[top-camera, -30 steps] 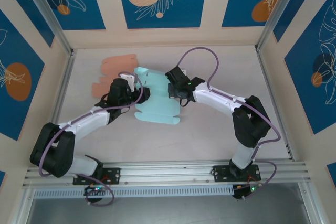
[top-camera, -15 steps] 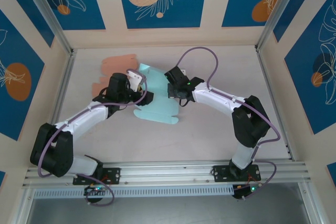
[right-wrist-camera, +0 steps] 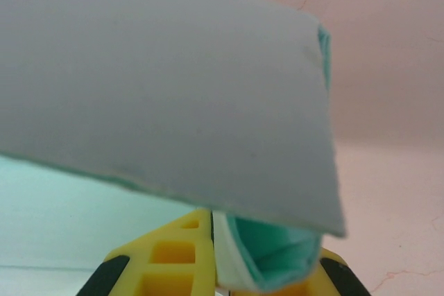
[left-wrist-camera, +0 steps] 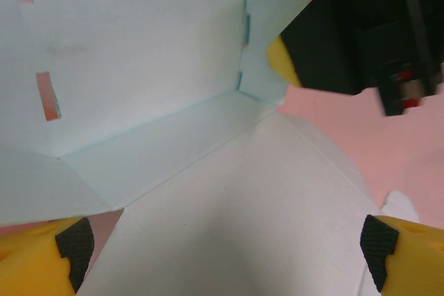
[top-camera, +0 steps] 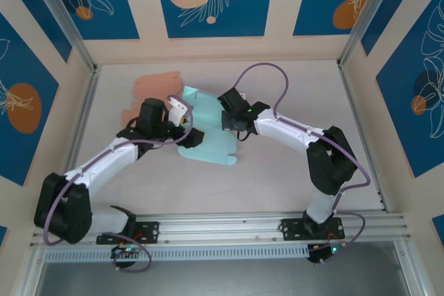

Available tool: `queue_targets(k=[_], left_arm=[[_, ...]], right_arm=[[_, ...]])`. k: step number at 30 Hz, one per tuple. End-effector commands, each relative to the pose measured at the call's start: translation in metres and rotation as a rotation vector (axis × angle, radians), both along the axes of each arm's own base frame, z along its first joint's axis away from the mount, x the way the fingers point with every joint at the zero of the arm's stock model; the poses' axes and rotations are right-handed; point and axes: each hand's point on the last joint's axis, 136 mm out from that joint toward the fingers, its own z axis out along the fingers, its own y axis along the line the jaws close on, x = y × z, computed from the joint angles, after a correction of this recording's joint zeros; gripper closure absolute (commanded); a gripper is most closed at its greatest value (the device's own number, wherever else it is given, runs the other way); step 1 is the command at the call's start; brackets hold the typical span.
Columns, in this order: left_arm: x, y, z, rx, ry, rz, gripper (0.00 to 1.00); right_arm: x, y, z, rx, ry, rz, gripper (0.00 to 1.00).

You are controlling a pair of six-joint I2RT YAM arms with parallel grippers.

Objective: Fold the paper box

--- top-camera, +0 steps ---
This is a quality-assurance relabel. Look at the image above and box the aluminium frame post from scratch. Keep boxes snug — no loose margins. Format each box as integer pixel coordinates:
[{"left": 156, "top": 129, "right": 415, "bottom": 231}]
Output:
[
  {"left": 23, "top": 0, "right": 101, "bottom": 74},
  {"left": 336, "top": 0, "right": 400, "bottom": 69}
]

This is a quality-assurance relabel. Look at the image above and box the aluminium mounting rail beam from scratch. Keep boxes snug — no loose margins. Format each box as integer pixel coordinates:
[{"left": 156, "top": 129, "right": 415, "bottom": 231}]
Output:
[{"left": 29, "top": 209, "right": 413, "bottom": 249}]

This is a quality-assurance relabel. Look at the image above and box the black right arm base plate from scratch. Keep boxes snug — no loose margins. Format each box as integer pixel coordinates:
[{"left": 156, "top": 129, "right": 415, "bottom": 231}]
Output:
[{"left": 280, "top": 218, "right": 346, "bottom": 241}]

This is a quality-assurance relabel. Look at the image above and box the salmon pink paper box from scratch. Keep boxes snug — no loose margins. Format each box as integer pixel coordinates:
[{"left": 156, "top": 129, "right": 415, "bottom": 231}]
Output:
[{"left": 121, "top": 71, "right": 183, "bottom": 127}]

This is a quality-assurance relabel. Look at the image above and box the grey metal sheet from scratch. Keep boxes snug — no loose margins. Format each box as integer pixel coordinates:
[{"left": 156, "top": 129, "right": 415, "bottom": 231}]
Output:
[{"left": 34, "top": 260, "right": 412, "bottom": 296}]

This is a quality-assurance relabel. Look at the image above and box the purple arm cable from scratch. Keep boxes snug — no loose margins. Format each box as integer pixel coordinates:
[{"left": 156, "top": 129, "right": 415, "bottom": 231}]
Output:
[
  {"left": 232, "top": 62, "right": 371, "bottom": 265},
  {"left": 43, "top": 94, "right": 195, "bottom": 272}
]

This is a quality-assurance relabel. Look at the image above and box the aluminium frame strut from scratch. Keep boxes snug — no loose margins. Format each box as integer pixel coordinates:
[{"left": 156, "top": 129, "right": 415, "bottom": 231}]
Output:
[
  {"left": 19, "top": 249, "right": 48, "bottom": 296},
  {"left": 393, "top": 240, "right": 429, "bottom": 296}
]

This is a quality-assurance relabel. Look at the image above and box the grey slotted cable duct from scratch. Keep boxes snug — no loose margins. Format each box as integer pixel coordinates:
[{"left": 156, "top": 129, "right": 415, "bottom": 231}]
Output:
[{"left": 44, "top": 243, "right": 311, "bottom": 263}]

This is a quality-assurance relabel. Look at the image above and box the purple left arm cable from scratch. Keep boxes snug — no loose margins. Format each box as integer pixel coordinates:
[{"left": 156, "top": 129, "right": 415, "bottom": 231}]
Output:
[{"left": 43, "top": 94, "right": 195, "bottom": 272}]

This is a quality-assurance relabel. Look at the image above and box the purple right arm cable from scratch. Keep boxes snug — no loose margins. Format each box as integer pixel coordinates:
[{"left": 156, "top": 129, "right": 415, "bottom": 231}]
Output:
[{"left": 232, "top": 62, "right": 371, "bottom": 265}]

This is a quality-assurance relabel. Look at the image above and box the light blue paper box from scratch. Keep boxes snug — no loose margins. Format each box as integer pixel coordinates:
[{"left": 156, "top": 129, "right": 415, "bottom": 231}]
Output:
[{"left": 175, "top": 86, "right": 239, "bottom": 167}]

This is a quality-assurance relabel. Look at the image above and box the small control circuit board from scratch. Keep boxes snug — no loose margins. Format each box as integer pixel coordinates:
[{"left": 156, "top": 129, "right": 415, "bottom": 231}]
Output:
[
  {"left": 110, "top": 245, "right": 144, "bottom": 259},
  {"left": 307, "top": 243, "right": 345, "bottom": 264}
]

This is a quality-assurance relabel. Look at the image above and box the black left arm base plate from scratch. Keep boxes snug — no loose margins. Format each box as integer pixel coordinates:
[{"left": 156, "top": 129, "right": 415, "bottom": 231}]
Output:
[{"left": 95, "top": 221, "right": 160, "bottom": 245}]

